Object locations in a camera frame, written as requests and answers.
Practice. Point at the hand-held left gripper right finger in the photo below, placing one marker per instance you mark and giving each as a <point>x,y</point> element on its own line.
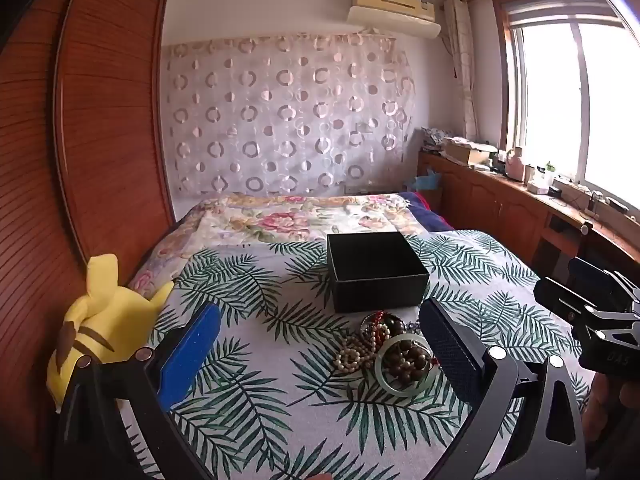
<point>447,355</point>

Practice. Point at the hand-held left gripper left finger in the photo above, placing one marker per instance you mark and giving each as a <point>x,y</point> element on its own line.
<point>192,355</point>

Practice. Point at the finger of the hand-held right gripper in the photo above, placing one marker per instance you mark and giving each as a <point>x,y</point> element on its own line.
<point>557,292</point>
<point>590,275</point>

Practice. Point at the green jade bangle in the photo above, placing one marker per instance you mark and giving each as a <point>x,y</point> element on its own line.
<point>386,379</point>

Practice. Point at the black square box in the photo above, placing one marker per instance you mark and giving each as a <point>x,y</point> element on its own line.
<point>380,290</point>

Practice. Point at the person's right hand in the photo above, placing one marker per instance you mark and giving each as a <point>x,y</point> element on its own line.
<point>615,410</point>

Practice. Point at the white power strip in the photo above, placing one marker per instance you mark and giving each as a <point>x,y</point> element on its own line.
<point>585,195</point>

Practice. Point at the palm leaf bed sheet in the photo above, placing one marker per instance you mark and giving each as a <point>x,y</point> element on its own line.
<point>260,410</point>

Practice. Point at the yellow plush toy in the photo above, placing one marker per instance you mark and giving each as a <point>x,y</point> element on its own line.
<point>105,320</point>

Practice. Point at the white tissue box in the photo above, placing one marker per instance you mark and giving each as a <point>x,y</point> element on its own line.
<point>537,187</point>

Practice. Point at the wooden cabinet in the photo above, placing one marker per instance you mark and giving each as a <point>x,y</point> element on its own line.
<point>490,205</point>

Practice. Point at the pink teapot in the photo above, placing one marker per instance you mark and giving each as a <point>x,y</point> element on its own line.
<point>515,162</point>

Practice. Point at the navy blue blanket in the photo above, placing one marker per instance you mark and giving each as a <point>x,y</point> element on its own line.
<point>432,215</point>

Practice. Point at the floral blanket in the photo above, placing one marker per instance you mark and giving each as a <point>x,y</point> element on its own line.
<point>280,220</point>

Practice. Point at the cardboard box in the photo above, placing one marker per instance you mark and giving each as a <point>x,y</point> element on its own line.
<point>467,152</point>

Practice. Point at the blue plastic bag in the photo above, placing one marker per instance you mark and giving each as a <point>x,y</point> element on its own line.
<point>425,181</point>

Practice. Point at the window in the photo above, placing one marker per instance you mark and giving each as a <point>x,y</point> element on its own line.
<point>575,100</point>

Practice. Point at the beige window drape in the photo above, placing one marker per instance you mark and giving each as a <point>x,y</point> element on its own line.
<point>460,70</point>

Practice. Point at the sheer circle-patterned curtain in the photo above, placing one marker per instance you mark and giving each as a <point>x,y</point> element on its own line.
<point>285,110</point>

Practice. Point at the wooden wardrobe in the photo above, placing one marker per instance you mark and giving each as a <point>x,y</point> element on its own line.
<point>100,110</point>

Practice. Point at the wall air conditioner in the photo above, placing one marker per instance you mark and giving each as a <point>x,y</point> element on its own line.
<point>395,10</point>

